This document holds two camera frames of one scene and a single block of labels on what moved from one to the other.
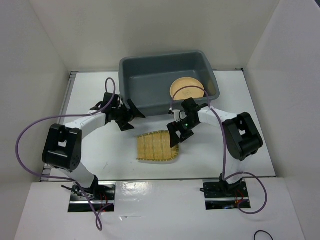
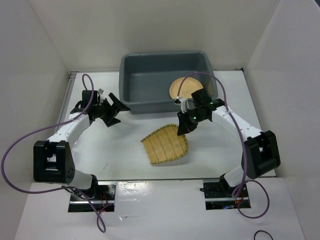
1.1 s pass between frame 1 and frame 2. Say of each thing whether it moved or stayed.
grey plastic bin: stayed
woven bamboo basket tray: moved
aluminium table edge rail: stayed
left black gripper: moved
